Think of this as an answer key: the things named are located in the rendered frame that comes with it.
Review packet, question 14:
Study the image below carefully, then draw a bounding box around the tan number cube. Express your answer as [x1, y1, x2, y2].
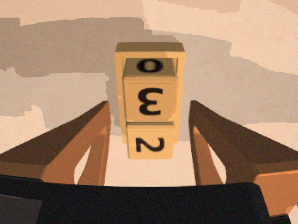
[122, 58, 178, 122]
[125, 121, 175, 159]

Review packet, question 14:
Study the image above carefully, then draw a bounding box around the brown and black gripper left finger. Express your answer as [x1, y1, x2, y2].
[0, 101, 111, 186]

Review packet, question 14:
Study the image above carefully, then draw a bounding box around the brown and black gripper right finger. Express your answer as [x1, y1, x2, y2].
[188, 100, 298, 217]

